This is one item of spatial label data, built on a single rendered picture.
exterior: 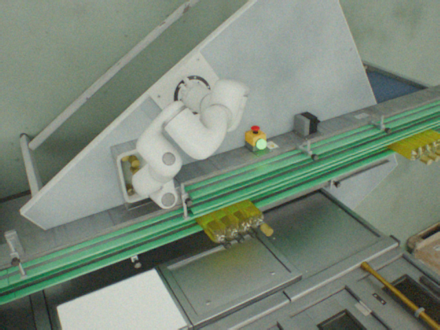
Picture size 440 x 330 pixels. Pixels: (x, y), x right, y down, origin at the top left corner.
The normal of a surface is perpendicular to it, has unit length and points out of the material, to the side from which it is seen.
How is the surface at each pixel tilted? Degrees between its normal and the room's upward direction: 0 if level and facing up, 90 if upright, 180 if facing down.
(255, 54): 0
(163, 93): 5
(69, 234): 90
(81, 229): 90
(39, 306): 90
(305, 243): 91
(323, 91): 0
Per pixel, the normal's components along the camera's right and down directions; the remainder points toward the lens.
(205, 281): -0.05, -0.85
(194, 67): 0.48, 0.37
